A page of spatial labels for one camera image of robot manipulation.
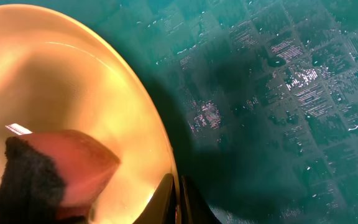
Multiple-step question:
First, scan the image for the yellow green plate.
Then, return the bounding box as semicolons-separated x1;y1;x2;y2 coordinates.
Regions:
0;4;176;223

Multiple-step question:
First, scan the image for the teal plastic serving tray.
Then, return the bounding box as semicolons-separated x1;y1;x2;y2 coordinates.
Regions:
0;0;358;224

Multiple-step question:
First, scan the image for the red sponge with dark scourer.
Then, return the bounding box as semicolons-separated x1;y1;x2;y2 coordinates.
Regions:
0;130;120;224

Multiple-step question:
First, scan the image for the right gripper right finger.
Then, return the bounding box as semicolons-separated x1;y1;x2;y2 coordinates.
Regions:
180;176;221;224

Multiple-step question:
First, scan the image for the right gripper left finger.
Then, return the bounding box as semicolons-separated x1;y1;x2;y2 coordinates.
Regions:
133;174;177;224

